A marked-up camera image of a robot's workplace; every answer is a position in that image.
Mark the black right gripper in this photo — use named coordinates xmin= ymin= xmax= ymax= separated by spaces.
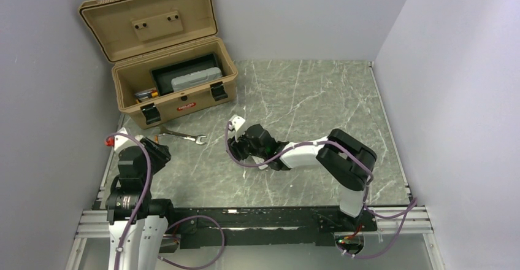
xmin=226 ymin=128 xmax=267 ymax=162

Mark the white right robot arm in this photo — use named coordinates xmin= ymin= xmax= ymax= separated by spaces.
xmin=225 ymin=121 xmax=377 ymax=230

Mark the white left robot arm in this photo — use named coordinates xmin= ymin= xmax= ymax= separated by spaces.
xmin=105 ymin=132 xmax=177 ymax=269

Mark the pack of batteries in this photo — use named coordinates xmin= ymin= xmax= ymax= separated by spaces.
xmin=134 ymin=88 xmax=159 ymax=103

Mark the silver open-end wrench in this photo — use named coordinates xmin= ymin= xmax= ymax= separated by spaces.
xmin=157 ymin=125 xmax=207 ymax=145

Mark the black tray in toolbox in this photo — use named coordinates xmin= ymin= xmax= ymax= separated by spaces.
xmin=150 ymin=53 xmax=224 ymax=95

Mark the grey plastic case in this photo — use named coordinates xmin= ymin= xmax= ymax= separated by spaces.
xmin=171 ymin=67 xmax=223 ymax=92

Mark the tan plastic toolbox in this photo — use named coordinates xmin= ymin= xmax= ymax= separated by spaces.
xmin=78 ymin=0 xmax=239 ymax=129

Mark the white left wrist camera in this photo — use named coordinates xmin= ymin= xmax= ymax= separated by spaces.
xmin=105 ymin=127 xmax=143 ymax=153

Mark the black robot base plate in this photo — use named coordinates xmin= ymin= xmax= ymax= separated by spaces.
xmin=166 ymin=206 xmax=377 ymax=249

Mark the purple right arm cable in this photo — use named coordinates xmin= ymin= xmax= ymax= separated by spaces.
xmin=224 ymin=121 xmax=418 ymax=260

